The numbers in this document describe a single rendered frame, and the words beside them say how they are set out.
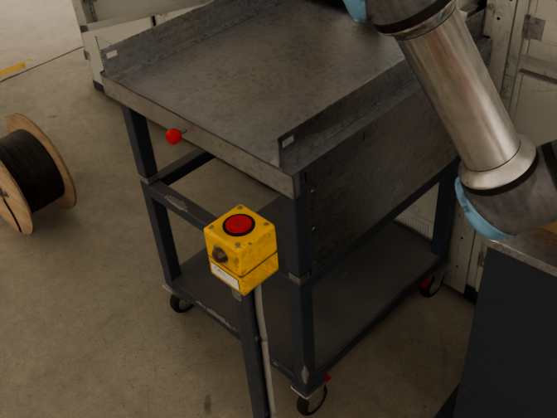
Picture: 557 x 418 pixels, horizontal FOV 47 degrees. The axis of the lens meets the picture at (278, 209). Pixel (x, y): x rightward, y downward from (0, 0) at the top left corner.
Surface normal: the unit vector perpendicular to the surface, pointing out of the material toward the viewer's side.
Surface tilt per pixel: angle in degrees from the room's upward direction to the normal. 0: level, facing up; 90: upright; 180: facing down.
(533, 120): 90
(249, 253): 90
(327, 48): 0
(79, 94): 0
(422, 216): 90
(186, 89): 0
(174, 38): 90
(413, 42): 101
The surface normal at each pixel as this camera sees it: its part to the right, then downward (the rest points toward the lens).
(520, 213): -0.11, 0.61
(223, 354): -0.06, -0.76
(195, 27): 0.71, 0.42
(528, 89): -0.69, 0.50
